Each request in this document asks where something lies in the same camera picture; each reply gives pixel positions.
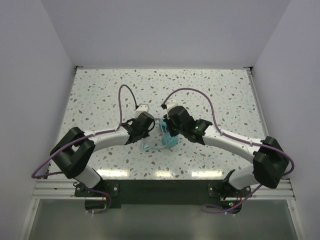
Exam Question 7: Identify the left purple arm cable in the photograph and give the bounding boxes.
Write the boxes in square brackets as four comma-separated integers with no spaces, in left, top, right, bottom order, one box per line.
[30,84,140,215]

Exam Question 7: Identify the teal cat-ear headphones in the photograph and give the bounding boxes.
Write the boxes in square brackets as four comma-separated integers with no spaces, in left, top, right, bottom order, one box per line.
[141,118,179,151]

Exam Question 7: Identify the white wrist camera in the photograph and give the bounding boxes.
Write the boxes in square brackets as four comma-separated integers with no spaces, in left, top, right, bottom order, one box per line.
[165,98,178,113]
[135,104,149,118]

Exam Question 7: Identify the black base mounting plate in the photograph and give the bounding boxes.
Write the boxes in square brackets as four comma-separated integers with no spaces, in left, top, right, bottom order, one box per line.
[73,179,251,213]

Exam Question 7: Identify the aluminium right frame rail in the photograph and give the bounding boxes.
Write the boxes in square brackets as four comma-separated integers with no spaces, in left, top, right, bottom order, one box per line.
[243,65,283,181]

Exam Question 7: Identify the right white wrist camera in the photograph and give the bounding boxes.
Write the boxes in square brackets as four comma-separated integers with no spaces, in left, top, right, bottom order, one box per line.
[165,98,178,113]

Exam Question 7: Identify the white headphone cable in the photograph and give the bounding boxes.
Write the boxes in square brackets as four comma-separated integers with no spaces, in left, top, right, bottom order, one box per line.
[154,118,176,150]

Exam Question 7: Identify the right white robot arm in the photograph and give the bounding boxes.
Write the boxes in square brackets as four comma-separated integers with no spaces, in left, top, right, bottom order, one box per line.
[163,105,290,197]

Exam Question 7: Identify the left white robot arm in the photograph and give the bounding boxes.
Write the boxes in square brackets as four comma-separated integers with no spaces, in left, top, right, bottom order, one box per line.
[50,112,155,196]

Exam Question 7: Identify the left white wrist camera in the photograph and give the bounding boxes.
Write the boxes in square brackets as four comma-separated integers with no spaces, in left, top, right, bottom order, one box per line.
[135,104,149,118]

